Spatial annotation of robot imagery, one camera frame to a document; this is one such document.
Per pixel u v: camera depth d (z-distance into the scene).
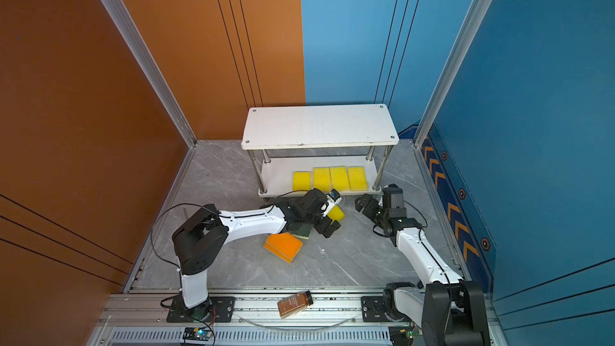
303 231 0.85
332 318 0.72
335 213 0.90
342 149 1.18
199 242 0.49
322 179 0.97
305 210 0.68
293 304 0.71
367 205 0.78
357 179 0.97
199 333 0.71
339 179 0.97
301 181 0.94
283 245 0.81
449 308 0.40
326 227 0.78
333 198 0.77
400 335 0.70
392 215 0.66
